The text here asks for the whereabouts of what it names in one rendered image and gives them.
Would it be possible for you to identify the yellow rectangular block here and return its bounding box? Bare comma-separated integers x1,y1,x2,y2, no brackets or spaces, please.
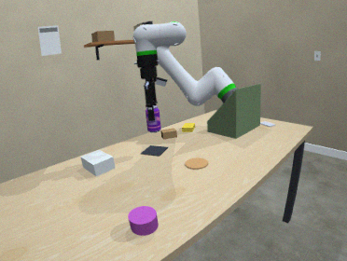
182,123,195,132

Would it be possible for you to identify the dark grey square coaster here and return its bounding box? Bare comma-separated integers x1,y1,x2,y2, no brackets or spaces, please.
141,145,169,157

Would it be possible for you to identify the tan cardboard box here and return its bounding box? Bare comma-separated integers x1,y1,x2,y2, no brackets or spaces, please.
161,128,177,140

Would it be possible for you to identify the purple drink can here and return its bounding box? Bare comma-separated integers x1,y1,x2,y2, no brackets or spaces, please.
146,105,161,133

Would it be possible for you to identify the tan round coaster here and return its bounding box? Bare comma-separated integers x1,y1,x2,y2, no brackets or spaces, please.
185,158,208,170

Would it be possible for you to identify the purple short cylinder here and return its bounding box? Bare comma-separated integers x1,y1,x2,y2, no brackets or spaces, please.
128,206,159,236

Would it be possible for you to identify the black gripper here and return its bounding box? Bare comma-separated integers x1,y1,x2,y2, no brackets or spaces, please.
140,66,158,121

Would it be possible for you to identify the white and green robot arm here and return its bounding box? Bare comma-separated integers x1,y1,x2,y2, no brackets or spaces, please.
133,21,237,106

